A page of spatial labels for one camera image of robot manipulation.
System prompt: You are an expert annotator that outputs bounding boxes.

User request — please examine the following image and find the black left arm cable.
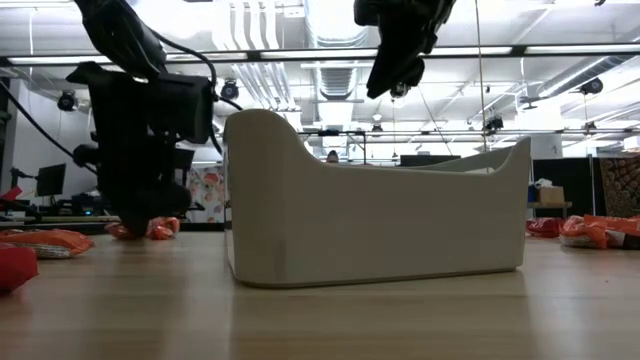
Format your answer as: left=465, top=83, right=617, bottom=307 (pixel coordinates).
left=149, top=29, right=244, bottom=156

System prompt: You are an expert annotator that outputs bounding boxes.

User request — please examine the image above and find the silver air duct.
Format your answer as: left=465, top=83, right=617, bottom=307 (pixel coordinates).
left=302, top=0, right=374, bottom=101

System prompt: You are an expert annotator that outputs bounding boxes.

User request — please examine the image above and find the orange candy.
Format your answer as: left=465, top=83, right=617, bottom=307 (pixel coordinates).
left=19, top=243, right=71, bottom=260
left=0, top=228, right=96, bottom=255
left=558, top=215, right=609, bottom=250
left=104, top=215, right=181, bottom=241

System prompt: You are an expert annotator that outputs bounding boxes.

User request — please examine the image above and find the wide black monitor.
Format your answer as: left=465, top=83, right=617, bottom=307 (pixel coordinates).
left=399, top=153, right=462, bottom=169

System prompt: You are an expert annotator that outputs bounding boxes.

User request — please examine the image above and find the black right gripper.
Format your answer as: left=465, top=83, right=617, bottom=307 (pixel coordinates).
left=353, top=0, right=457, bottom=100

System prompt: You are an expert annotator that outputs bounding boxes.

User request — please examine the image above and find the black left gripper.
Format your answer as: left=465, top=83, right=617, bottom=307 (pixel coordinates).
left=66, top=62, right=216, bottom=237

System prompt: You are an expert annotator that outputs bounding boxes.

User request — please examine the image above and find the long ceiling light strip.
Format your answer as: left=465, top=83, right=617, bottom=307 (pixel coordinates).
left=0, top=43, right=640, bottom=66

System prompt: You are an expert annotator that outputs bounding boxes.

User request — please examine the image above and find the black computer monitor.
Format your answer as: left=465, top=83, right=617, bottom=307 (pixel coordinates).
left=35, top=163, right=67, bottom=198

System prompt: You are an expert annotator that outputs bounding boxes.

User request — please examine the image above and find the floral banner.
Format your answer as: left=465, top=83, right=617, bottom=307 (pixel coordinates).
left=185, top=165, right=226, bottom=224

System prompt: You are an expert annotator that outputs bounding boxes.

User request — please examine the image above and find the red candy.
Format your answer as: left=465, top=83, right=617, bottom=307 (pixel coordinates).
left=525, top=217, right=564, bottom=239
left=0, top=242, right=40, bottom=294
left=582, top=214, right=640, bottom=250

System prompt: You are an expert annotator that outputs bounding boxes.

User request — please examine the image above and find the cardboard box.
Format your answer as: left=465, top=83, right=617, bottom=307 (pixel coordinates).
left=537, top=185, right=566, bottom=205

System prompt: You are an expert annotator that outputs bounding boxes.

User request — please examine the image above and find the black partition panel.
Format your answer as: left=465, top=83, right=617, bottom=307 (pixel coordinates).
left=532, top=157, right=601, bottom=219

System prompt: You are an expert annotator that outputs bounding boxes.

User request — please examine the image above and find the light grey plastic bin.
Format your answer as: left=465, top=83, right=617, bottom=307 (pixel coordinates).
left=222, top=108, right=532, bottom=290

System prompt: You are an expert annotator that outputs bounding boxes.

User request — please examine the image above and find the black ceiling rail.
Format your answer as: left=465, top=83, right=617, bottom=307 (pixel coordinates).
left=299, top=127, right=640, bottom=137

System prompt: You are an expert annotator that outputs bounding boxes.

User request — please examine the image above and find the thin hanging cord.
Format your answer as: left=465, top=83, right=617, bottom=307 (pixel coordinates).
left=473, top=0, right=489, bottom=154

